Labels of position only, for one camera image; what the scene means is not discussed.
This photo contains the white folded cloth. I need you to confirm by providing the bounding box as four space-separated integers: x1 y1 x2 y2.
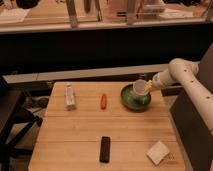
146 141 170 165

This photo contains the green ceramic bowl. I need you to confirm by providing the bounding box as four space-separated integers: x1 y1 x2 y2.
120 84 151 111

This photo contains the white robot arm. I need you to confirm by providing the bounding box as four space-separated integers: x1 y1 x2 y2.
144 58 213 134

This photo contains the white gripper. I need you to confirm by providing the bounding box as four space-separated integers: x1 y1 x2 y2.
144 70 174 93

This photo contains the orange carrot toy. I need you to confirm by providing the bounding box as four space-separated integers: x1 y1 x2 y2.
100 94 107 109

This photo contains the white tube bottle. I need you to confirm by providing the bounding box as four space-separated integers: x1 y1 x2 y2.
65 83 76 110

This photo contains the black remote control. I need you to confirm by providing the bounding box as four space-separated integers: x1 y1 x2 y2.
99 136 111 163

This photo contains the white ceramic cup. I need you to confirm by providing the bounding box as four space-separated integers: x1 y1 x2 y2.
132 79 148 97

